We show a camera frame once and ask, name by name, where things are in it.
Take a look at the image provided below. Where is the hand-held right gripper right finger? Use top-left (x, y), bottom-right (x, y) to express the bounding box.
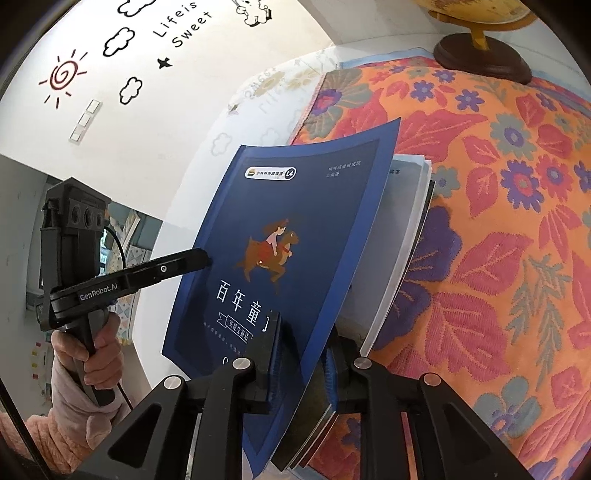
top-left (323, 344), bottom-right (532, 480)

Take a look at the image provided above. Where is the person's left hand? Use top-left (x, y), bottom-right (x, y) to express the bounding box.
top-left (51, 314), bottom-right (125, 394)

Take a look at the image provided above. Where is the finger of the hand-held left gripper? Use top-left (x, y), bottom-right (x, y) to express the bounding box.
top-left (124, 248), bottom-right (213, 289)

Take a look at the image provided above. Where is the cartoon wall decal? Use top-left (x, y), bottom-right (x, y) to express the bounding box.
top-left (39, 0), bottom-right (278, 109)

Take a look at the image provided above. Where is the antique style desk globe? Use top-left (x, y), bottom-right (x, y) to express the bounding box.
top-left (411, 0), bottom-right (539, 85)

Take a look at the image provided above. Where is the orange floral mat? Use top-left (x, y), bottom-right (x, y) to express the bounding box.
top-left (286, 55), bottom-right (591, 480)

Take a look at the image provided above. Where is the person's left forearm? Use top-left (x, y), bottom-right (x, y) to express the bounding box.
top-left (25, 355), bottom-right (127, 474)

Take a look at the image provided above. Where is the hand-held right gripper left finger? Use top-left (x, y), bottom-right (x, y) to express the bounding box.
top-left (69, 314), bottom-right (289, 480)

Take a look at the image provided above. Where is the navy blue storybook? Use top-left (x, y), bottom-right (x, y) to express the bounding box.
top-left (161, 117), bottom-right (435, 472)

